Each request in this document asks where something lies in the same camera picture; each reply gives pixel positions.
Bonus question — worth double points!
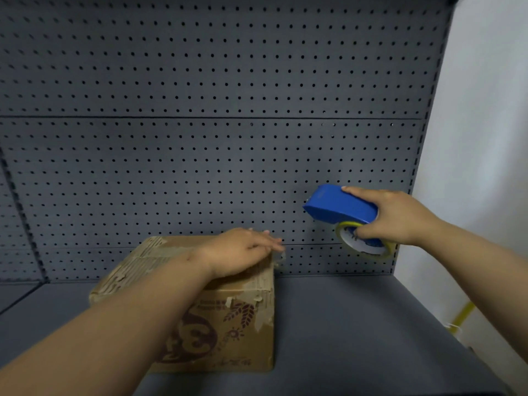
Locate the blue tape dispenser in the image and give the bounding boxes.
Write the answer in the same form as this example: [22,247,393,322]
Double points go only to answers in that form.
[303,184,380,227]

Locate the person's right forearm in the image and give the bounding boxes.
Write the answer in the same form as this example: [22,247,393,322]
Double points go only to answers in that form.
[425,218,528,367]

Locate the printed brown cardboard box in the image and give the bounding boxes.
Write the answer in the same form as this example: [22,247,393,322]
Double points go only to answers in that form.
[89,236,276,374]

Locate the person's right hand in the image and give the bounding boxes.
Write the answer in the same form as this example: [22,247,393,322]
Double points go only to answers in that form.
[341,186,444,248]

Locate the grey pegboard back panel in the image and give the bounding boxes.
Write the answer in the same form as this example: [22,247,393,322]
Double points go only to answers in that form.
[0,148,48,285]
[0,0,454,285]

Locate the person's left forearm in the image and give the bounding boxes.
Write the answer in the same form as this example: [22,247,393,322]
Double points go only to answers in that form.
[0,247,219,396]

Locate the yellow stick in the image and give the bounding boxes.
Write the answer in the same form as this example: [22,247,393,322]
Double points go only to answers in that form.
[449,300,475,328]

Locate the person's left hand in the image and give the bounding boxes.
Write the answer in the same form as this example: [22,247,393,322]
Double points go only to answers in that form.
[197,228,285,281]

